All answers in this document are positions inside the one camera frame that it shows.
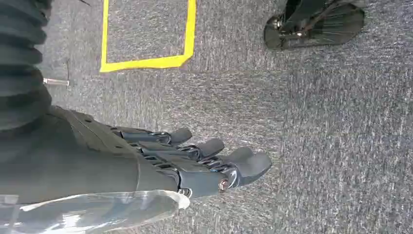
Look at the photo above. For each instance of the yellow floor tape square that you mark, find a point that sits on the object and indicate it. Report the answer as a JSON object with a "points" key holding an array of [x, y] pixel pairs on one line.
{"points": [[190, 38]]}

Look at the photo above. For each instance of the small metal peg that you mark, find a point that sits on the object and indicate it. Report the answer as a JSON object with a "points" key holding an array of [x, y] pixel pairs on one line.
{"points": [[55, 82]]}

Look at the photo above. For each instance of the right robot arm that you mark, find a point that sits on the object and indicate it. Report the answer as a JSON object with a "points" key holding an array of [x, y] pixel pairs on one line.
{"points": [[19, 58]]}

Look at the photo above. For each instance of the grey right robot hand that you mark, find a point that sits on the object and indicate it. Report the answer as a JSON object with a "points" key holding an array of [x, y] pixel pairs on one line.
{"points": [[96, 161]]}

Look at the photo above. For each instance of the transparent plastic wrap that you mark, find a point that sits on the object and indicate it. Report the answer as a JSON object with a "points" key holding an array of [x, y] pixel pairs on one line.
{"points": [[106, 210]]}

